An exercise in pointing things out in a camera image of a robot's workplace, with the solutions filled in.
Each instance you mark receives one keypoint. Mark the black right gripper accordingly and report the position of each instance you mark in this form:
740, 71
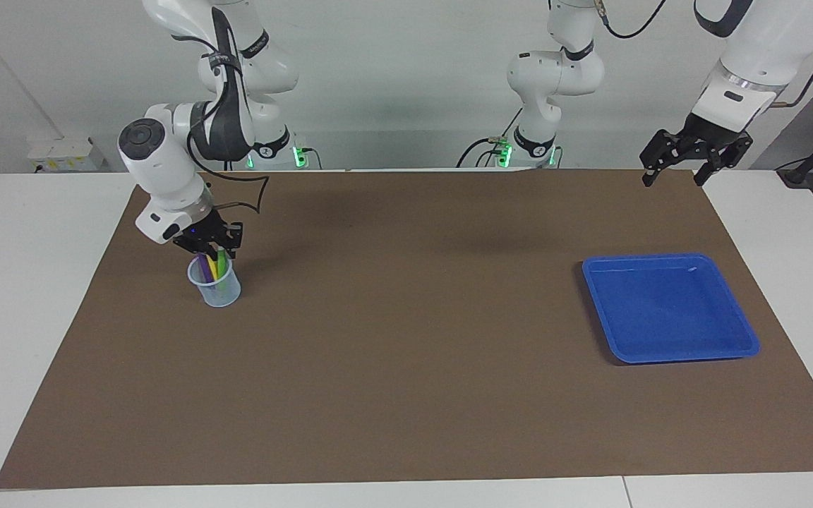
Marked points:
202, 227

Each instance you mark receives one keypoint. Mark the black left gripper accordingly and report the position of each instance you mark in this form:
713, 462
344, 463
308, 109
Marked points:
713, 134

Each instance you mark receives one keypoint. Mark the green marker pen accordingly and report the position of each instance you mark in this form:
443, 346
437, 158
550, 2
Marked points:
221, 264

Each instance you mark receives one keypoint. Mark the yellow marker pen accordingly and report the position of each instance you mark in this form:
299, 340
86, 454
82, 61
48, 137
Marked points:
212, 268

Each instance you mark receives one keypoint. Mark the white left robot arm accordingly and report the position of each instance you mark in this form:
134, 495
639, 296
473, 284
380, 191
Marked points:
555, 70

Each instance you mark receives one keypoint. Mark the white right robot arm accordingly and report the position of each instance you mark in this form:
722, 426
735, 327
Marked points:
166, 169

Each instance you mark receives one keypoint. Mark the blue plastic tray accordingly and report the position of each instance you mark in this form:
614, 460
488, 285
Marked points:
667, 310

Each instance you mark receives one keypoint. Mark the purple marker pen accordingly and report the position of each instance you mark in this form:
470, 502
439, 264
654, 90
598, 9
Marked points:
203, 271

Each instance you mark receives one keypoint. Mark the clear plastic cup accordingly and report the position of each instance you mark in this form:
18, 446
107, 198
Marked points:
221, 293

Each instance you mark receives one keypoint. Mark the white power strip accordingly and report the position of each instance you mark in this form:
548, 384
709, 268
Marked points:
64, 155

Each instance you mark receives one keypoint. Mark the brown table mat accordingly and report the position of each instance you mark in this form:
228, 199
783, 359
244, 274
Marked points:
406, 367

